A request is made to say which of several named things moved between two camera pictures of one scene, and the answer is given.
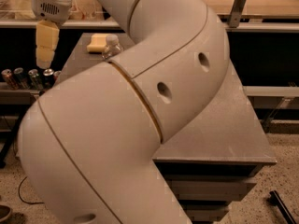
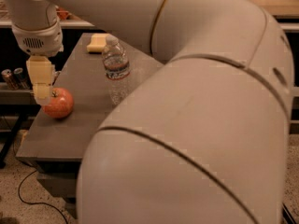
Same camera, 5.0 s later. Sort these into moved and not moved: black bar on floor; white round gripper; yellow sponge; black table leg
Moved: white round gripper
Not moved: black table leg; yellow sponge; black bar on floor
